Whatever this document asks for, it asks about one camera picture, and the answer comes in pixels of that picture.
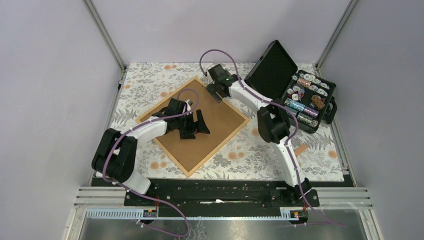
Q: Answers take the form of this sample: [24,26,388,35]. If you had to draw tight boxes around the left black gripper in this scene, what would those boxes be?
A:
[175,109,210,139]

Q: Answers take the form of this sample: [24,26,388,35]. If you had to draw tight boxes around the light wooden picture frame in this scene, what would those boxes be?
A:
[136,77,250,178]

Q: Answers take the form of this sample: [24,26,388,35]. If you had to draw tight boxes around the brown frame backing board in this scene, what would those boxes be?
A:
[136,77,249,177]

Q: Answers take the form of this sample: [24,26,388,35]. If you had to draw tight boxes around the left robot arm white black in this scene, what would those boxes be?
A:
[91,98,210,206]

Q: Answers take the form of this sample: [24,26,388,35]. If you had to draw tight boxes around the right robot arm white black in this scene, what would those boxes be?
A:
[202,64,310,206]

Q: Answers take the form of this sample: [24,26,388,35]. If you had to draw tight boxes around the floral patterned table mat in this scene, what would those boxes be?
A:
[111,62,344,182]

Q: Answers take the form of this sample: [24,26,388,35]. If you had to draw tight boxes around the open black chip case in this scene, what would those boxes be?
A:
[244,40,337,134]

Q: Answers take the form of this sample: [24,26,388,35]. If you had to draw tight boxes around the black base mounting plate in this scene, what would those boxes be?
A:
[124,178,320,208]

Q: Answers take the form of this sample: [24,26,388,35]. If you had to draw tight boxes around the small wooden block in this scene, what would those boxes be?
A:
[294,144,309,157]

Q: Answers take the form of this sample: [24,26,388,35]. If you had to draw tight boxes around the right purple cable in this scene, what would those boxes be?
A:
[198,48,347,229]

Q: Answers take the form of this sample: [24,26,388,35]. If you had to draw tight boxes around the purple cable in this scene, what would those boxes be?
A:
[101,87,193,238]
[198,48,347,229]

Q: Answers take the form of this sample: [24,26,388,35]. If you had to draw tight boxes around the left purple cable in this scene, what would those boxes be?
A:
[101,87,193,238]

